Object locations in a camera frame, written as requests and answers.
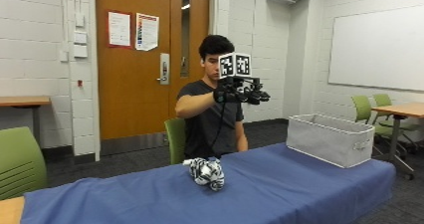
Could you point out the white cube with black markers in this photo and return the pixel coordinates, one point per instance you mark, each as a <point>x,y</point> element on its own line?
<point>234,65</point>

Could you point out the the person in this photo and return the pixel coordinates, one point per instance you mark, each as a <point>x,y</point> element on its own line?
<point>211,108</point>

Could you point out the grey fabric storage bin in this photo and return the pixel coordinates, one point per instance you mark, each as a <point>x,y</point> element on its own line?
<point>329,140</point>

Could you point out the green chair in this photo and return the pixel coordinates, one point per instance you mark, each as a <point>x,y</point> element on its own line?
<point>20,162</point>
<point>365,112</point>
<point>388,108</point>
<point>175,140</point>

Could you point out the black and white striped soft toy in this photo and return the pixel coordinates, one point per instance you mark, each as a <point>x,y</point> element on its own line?
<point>206,172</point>

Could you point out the orange wooden door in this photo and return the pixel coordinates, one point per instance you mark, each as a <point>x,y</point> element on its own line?
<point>134,84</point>

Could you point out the blue tablecloth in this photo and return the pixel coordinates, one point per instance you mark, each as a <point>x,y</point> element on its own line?
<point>228,194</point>

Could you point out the colourful paper poster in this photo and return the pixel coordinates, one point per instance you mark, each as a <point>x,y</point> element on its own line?
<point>146,31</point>

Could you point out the white whiteboard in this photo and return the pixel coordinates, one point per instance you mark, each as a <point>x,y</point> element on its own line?
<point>378,48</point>

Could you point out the wooden table with metal legs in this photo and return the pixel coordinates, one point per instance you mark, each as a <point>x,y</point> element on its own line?
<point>24,101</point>
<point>398,110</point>

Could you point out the white paper notice red frame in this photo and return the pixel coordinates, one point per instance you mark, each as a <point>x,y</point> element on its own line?
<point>118,29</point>

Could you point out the small red wall device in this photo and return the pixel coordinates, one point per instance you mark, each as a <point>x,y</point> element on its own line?
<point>79,83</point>

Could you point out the white wall switch box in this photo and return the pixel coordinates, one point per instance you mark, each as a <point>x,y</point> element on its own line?
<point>79,51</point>
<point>79,37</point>
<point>79,19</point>

